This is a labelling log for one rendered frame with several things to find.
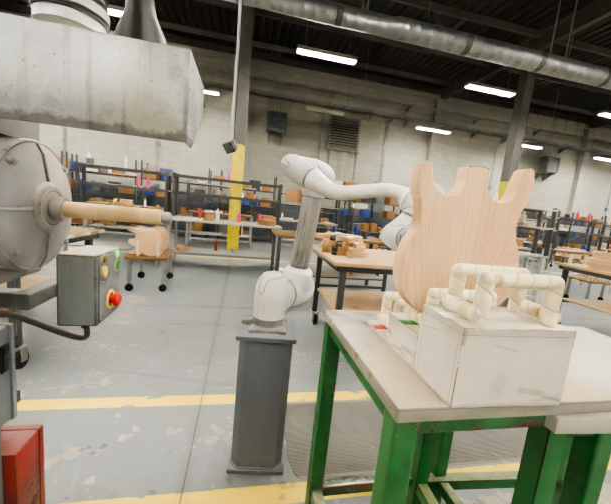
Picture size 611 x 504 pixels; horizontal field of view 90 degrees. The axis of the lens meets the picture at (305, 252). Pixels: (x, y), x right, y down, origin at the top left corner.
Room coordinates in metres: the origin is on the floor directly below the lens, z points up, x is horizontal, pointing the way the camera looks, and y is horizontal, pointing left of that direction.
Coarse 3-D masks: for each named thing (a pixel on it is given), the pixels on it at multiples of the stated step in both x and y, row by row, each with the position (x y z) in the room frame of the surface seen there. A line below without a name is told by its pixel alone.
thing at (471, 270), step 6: (456, 264) 0.69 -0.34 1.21; (462, 264) 0.68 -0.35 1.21; (468, 264) 0.69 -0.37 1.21; (474, 264) 0.70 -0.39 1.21; (456, 270) 0.68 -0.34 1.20; (462, 270) 0.68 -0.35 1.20; (468, 270) 0.68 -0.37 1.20; (474, 270) 0.68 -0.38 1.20; (480, 270) 0.68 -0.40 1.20; (486, 270) 0.69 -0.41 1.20; (492, 270) 0.69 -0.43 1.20; (498, 270) 0.69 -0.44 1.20; (504, 270) 0.70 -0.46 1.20; (510, 270) 0.70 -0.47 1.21; (516, 270) 0.71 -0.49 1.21; (522, 270) 0.71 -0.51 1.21; (528, 270) 0.72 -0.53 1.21; (468, 276) 0.68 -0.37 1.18; (474, 276) 0.69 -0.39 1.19
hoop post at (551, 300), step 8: (560, 288) 0.63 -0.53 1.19; (544, 296) 0.64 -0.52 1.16; (552, 296) 0.63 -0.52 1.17; (560, 296) 0.63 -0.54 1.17; (544, 304) 0.64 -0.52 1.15; (552, 304) 0.63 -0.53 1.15; (560, 304) 0.63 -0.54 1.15; (544, 312) 0.64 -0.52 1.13; (552, 312) 0.63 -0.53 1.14; (544, 320) 0.63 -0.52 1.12; (552, 320) 0.63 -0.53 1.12
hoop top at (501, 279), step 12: (480, 276) 0.61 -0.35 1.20; (492, 276) 0.60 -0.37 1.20; (504, 276) 0.60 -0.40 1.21; (516, 276) 0.61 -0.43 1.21; (528, 276) 0.62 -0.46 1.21; (540, 276) 0.63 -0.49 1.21; (552, 276) 0.63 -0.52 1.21; (516, 288) 0.62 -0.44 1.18; (528, 288) 0.62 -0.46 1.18; (540, 288) 0.62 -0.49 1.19; (552, 288) 0.63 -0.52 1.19
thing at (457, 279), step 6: (450, 276) 0.70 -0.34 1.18; (456, 276) 0.68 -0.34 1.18; (462, 276) 0.68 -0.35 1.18; (450, 282) 0.69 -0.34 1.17; (456, 282) 0.68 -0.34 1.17; (462, 282) 0.68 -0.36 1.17; (450, 288) 0.69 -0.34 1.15; (456, 288) 0.68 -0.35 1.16; (462, 288) 0.68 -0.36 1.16; (450, 294) 0.68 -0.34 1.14; (456, 294) 0.68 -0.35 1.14; (462, 294) 0.68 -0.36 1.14
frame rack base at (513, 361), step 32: (448, 320) 0.62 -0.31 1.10; (512, 320) 0.65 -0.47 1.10; (416, 352) 0.72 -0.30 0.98; (448, 352) 0.61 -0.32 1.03; (480, 352) 0.58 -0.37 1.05; (512, 352) 0.60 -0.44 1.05; (544, 352) 0.61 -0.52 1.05; (448, 384) 0.59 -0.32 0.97; (480, 384) 0.59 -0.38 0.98; (512, 384) 0.60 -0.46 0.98; (544, 384) 0.62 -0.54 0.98
